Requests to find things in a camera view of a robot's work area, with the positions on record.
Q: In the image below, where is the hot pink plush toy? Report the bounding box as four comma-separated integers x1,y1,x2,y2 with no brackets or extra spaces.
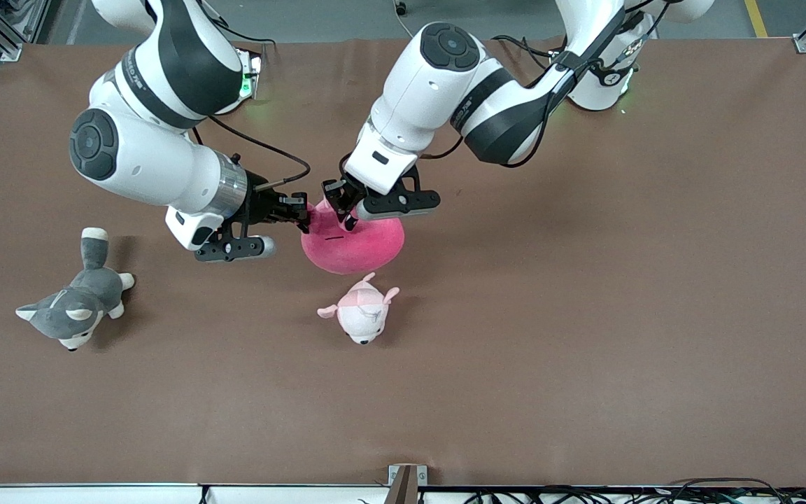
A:
301,199,406,275

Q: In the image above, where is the pale pink white plush toy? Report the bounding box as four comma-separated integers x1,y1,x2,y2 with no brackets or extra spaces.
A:
317,272,400,345

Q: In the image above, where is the grey white husky plush toy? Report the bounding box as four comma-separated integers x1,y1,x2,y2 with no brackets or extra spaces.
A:
15,227,136,351

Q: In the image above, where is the brown table cover sheet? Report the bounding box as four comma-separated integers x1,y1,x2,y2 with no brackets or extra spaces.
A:
0,36,806,487

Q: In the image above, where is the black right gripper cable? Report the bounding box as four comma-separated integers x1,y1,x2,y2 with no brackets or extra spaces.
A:
193,115,311,193

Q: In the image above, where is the black right arm base cable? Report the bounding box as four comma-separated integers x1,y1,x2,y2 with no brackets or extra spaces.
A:
204,7,276,47

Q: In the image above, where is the black arm base cable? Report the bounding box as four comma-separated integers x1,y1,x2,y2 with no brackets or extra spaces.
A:
204,7,276,47
493,35,562,75

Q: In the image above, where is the black left arm base cable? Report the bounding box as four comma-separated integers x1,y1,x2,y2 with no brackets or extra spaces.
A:
493,35,562,75

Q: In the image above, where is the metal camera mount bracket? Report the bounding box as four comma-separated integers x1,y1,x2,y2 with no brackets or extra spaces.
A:
383,464,428,504

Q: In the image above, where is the white table edge rail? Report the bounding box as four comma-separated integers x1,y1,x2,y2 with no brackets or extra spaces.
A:
0,483,390,504

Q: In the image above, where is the black cable bundle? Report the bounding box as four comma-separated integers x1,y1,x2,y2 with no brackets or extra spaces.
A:
460,478,806,504

